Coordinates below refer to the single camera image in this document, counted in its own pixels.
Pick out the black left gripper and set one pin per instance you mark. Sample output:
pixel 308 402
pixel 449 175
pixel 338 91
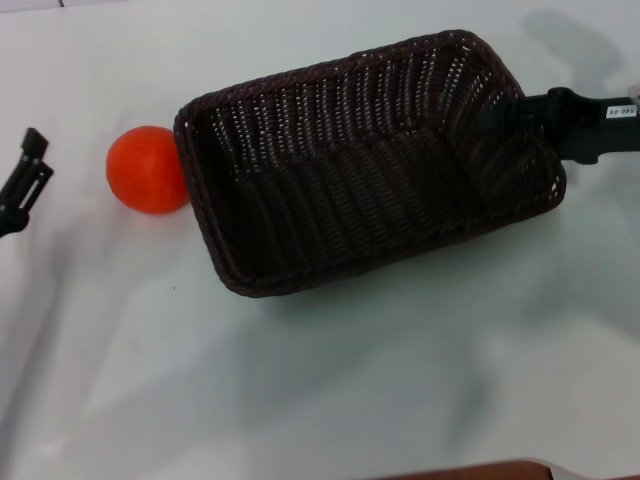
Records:
pixel 12 222

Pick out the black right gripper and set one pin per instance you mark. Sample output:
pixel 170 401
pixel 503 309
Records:
pixel 585 127

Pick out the black woven rectangular basket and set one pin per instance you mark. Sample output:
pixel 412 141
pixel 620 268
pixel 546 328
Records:
pixel 350 200

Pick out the orange ball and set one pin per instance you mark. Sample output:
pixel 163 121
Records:
pixel 142 170

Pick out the white tablecloth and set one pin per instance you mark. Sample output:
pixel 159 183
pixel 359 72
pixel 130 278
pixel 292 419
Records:
pixel 150 375

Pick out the brown rounded edge piece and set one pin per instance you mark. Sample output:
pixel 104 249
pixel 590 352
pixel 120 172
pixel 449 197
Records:
pixel 475 472

